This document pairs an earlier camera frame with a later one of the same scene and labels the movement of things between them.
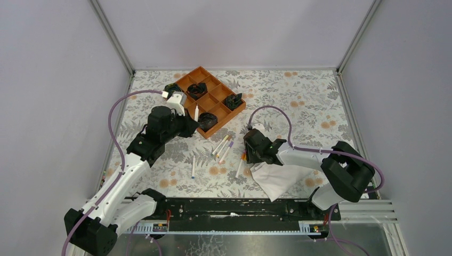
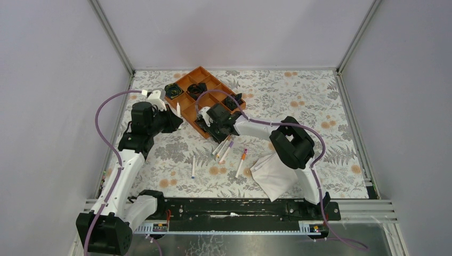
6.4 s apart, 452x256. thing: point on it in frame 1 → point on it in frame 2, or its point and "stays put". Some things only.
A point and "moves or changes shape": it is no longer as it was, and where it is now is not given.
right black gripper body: [249, 149] → [217, 128]
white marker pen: [222, 149] stays put
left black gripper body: [190, 125] → [172, 122]
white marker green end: [217, 147] stays put
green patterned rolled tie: [171, 88] stays put
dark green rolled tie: [233, 101] stays put
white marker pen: [196, 113] moves or changes shape
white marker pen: [239, 168] stays put
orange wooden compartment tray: [211, 102] stays put
